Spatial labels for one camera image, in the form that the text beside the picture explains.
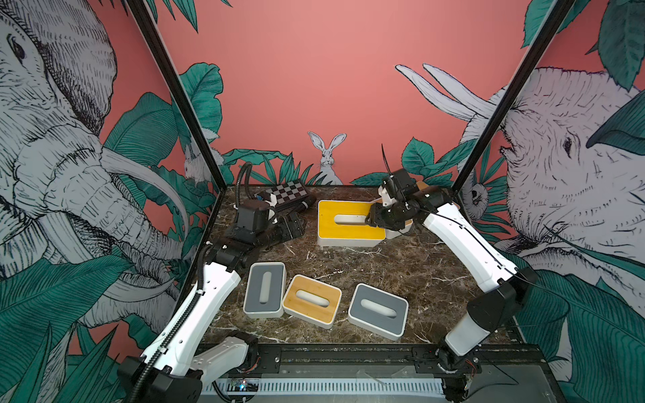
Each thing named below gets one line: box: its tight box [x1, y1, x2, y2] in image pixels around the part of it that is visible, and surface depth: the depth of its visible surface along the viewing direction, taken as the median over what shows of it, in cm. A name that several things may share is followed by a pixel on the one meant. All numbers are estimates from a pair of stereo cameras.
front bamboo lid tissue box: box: [281, 273, 343, 330], surface depth 83 cm
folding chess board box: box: [265, 179, 310, 211], surface depth 117 cm
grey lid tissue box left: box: [242, 261, 288, 319], surface depth 85 cm
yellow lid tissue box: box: [317, 199, 387, 247], surface depth 77 cm
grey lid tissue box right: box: [347, 282, 410, 341], surface depth 82 cm
